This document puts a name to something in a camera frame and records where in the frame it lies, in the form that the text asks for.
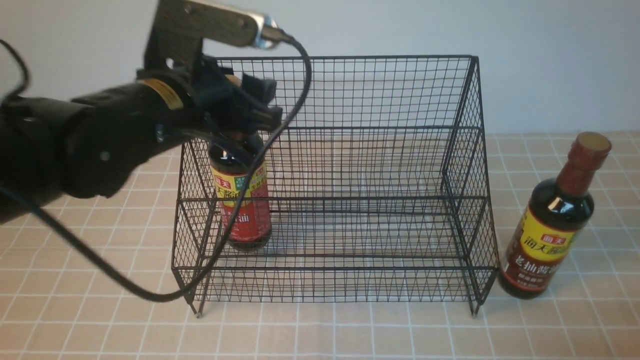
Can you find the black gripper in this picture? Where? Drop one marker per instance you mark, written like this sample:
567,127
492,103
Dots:
193,97

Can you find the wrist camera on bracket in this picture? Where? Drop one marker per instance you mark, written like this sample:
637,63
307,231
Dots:
179,28

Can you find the black wire mesh shelf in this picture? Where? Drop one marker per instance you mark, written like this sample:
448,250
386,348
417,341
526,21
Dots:
378,192

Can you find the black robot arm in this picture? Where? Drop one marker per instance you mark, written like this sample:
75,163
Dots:
89,146

